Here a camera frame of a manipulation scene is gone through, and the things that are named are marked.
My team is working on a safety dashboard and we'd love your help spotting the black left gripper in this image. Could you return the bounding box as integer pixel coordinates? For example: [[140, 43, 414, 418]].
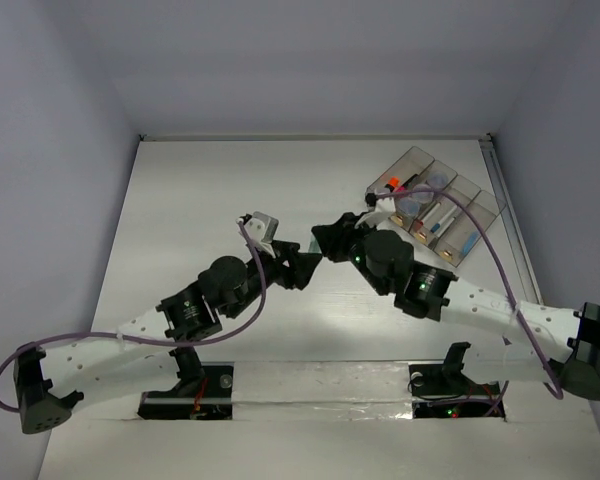
[[224, 240, 320, 319]]

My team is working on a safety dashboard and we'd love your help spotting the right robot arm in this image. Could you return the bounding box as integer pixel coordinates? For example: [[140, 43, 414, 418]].
[[311, 212, 600, 401]]

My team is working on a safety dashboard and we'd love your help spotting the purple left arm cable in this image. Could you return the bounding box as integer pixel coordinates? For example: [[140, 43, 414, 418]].
[[0, 222, 269, 414]]

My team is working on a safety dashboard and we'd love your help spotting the orange highlighter marker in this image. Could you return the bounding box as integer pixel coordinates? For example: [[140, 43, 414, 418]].
[[384, 177, 400, 193]]

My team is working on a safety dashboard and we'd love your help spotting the clear jar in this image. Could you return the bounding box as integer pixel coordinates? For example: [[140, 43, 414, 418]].
[[410, 183, 436, 205], [396, 197, 421, 218], [425, 170, 451, 190]]

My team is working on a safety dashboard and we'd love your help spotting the white front board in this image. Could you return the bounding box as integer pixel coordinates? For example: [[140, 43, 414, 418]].
[[40, 362, 600, 479]]

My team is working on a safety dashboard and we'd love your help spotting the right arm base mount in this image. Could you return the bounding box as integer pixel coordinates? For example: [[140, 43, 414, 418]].
[[407, 342, 506, 419]]

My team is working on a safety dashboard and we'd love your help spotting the clear four-compartment organizer tray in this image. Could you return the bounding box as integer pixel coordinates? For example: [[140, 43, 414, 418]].
[[365, 146, 505, 267]]

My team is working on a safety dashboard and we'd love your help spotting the blue utility knife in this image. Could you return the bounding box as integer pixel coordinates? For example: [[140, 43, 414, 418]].
[[461, 231, 480, 255]]

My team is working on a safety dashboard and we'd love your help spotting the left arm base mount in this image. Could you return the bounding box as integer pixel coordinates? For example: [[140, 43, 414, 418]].
[[137, 348, 234, 421]]

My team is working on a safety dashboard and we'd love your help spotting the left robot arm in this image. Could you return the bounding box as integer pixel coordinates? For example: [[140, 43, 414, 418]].
[[13, 241, 322, 435]]

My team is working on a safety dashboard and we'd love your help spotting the red capped white pen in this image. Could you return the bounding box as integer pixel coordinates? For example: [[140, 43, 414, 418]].
[[414, 202, 441, 232]]

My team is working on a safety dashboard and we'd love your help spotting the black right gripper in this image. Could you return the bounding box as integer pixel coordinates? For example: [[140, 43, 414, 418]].
[[312, 211, 389, 296]]

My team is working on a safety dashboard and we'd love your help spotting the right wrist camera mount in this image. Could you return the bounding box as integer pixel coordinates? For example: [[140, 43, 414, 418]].
[[359, 187, 396, 227]]

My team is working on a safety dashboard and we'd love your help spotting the pink highlighter marker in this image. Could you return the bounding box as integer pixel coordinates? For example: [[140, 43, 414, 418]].
[[394, 174, 419, 193]]

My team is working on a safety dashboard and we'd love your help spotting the green utility knife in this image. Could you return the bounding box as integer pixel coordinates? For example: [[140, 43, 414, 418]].
[[308, 239, 322, 254]]

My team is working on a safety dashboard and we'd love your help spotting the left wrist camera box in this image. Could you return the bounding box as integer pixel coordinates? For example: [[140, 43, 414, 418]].
[[238, 211, 279, 257]]

